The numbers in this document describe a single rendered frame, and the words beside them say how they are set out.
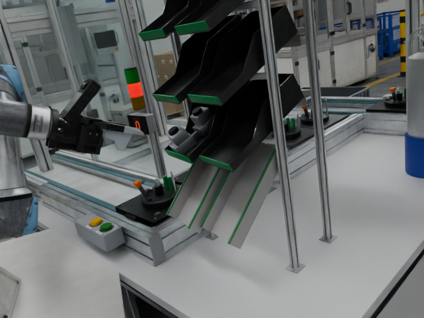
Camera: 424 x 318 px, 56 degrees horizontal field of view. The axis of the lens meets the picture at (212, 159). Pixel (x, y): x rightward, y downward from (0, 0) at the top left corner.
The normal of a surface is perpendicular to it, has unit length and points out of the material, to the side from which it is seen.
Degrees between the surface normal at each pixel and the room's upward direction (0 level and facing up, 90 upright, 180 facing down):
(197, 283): 0
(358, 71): 90
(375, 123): 90
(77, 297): 0
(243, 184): 45
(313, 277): 0
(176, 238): 90
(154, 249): 90
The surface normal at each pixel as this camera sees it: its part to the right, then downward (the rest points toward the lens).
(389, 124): -0.71, 0.34
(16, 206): 0.53, -0.04
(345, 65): 0.59, 0.16
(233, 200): -0.70, -0.44
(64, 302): -0.17, -0.93
